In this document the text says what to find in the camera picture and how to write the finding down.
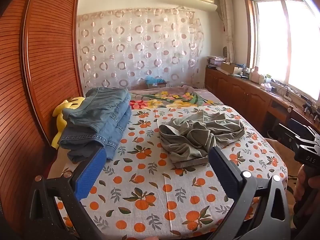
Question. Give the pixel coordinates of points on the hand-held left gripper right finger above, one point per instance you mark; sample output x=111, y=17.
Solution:
x=220, y=171

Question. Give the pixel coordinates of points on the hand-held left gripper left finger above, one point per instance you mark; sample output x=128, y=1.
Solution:
x=92, y=171

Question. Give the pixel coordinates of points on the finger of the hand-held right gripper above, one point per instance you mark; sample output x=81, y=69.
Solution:
x=283, y=136
x=300, y=125

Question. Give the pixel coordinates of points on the grey-green pants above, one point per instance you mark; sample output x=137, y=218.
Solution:
x=200, y=135

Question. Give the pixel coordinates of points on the person's right forearm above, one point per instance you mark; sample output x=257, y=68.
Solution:
x=306, y=217

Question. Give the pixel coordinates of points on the person's right hand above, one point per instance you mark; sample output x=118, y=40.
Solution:
x=300, y=187

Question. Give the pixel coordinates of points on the white power strip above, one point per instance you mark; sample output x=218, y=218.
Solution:
x=286, y=96

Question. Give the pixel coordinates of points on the long wooden cabinet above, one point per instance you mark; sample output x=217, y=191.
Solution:
x=245, y=97

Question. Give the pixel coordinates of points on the small green capped bottle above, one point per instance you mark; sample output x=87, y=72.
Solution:
x=268, y=79

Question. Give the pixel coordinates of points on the light washed blue jeans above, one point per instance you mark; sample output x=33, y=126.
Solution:
x=95, y=115

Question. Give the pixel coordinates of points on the orange fruit print bedsheet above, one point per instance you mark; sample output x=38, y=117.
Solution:
x=155, y=185

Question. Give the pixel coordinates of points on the yellow plush toy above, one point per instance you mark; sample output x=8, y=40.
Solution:
x=63, y=112

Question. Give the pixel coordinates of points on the white plastic jug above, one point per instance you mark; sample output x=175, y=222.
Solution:
x=254, y=75

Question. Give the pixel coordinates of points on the floral blanket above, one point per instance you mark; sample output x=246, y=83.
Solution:
x=172, y=98

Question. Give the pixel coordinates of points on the open cardboard box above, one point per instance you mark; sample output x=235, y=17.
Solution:
x=230, y=67

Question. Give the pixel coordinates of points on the wooden framed window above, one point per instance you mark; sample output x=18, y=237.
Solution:
x=287, y=35

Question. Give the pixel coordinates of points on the stack of papers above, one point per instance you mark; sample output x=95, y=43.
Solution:
x=216, y=61

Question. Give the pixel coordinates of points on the cream window curtain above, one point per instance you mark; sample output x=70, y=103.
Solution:
x=226, y=25

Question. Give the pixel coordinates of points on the circle pattern sheer curtain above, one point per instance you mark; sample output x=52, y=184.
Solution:
x=140, y=50

